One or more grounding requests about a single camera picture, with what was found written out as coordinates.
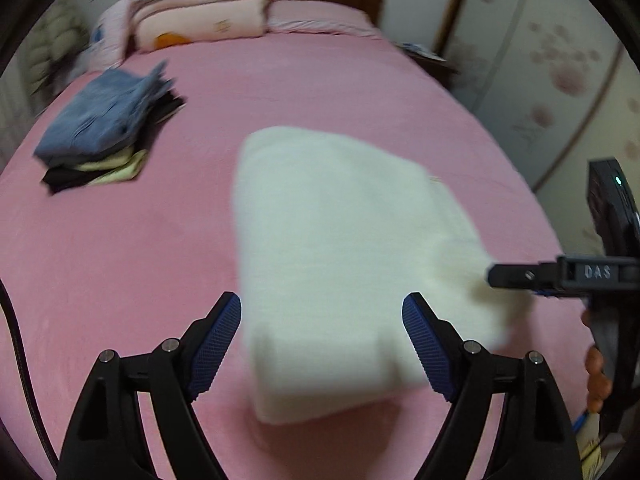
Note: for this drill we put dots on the white floral wardrobe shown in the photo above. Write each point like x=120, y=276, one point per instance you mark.
x=555, y=87

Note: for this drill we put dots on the person's right hand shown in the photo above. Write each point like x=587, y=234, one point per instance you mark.
x=599, y=387

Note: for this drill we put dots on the pink bed sheet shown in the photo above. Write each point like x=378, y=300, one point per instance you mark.
x=127, y=265

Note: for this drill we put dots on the folded blue jeans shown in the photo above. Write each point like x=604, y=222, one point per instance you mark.
x=103, y=118

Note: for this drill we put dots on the olive puffer jacket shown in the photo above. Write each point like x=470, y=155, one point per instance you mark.
x=51, y=48

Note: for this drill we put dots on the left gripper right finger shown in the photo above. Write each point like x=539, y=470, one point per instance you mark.
x=437, y=345

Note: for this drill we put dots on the folded black garment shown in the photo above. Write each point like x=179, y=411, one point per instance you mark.
x=62, y=178

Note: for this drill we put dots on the pink pillow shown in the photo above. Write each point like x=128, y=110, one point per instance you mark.
x=318, y=17

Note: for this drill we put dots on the folded pink patterned quilt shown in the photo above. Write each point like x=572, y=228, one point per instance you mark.
x=158, y=24

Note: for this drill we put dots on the white fluffy sweater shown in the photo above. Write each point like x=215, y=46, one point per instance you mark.
x=333, y=234

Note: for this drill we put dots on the dark wooden nightstand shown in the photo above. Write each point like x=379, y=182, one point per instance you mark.
x=438, y=68

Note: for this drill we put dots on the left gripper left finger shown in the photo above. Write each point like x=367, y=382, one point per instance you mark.
x=209, y=340

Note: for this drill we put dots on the folded pale yellow garment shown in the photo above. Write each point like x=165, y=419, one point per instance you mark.
x=123, y=166

